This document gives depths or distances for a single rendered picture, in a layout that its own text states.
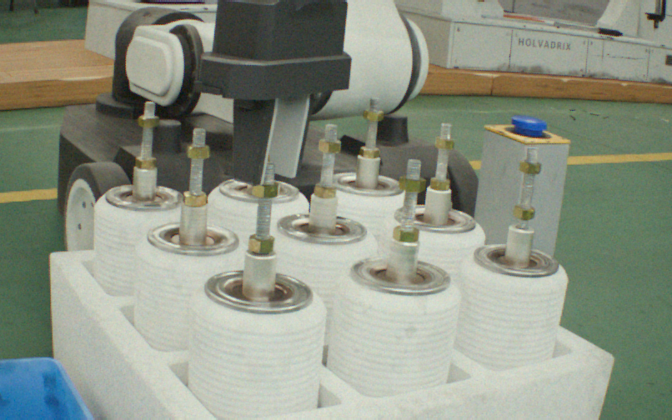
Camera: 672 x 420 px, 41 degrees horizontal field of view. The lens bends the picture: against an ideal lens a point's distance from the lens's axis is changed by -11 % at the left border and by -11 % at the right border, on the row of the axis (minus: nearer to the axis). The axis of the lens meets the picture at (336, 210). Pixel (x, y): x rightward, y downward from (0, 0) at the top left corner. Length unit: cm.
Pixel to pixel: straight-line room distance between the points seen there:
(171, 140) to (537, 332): 60
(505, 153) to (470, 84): 239
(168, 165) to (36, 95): 149
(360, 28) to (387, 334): 52
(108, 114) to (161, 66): 25
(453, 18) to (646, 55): 118
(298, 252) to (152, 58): 75
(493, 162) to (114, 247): 42
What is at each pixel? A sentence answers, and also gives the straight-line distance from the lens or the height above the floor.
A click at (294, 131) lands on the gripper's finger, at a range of 67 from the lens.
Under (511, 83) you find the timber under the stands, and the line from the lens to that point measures 355.
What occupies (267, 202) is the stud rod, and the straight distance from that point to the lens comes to 67.
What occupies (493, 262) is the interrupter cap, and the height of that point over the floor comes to 25.
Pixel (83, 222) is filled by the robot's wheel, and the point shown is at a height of 11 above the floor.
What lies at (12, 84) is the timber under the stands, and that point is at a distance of 265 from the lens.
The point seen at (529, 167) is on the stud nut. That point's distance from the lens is 80.
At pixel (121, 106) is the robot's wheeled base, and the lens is 168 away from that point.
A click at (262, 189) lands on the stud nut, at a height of 33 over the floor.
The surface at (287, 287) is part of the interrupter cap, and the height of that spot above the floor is 25.
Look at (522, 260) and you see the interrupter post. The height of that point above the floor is 26.
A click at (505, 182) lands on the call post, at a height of 26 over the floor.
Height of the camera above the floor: 50
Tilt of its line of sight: 16 degrees down
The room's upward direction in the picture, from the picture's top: 6 degrees clockwise
